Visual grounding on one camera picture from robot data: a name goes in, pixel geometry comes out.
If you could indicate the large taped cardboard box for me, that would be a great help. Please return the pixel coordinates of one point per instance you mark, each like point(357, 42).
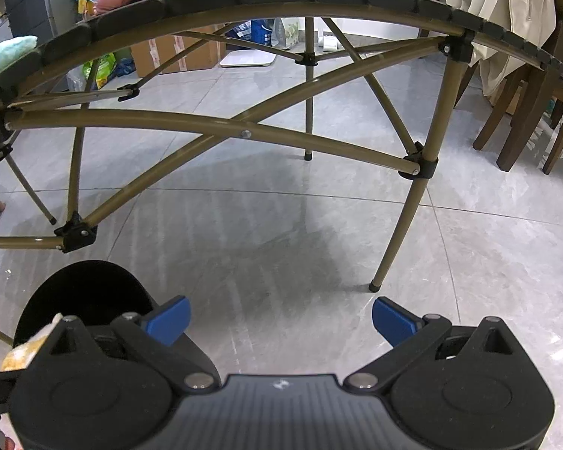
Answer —
point(169, 56)

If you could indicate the white plastic stand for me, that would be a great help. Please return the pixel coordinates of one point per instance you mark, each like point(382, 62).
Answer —
point(328, 43)

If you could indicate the blue white bag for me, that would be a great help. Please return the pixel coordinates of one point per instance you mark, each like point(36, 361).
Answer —
point(241, 32)

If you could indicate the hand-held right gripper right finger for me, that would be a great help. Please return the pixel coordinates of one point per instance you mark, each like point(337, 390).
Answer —
point(394, 321)

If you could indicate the white floor scale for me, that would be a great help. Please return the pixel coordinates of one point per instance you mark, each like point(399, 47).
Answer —
point(246, 59)

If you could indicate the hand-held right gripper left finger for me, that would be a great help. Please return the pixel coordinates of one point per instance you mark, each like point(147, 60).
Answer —
point(169, 321)

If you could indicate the green pet food bag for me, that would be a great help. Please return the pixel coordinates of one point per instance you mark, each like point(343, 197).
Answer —
point(101, 70)

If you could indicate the cream hoodie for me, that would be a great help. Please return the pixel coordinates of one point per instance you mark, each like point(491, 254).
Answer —
point(497, 18)

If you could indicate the black trash bin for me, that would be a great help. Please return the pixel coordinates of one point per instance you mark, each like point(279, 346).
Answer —
point(84, 290)

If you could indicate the wooden chair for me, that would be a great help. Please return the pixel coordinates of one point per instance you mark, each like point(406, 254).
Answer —
point(530, 117)

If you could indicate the dark blue bag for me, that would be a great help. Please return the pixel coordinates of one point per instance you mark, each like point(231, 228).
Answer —
point(262, 33)

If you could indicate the white green bag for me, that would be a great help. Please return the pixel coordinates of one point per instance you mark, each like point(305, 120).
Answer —
point(288, 33)

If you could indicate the yellow plush toy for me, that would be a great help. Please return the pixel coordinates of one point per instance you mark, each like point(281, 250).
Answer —
point(26, 351)

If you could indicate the light blue plush toy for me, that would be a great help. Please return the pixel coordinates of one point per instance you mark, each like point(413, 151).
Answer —
point(4, 56)

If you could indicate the tan folding table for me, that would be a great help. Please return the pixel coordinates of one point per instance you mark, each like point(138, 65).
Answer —
point(244, 133)

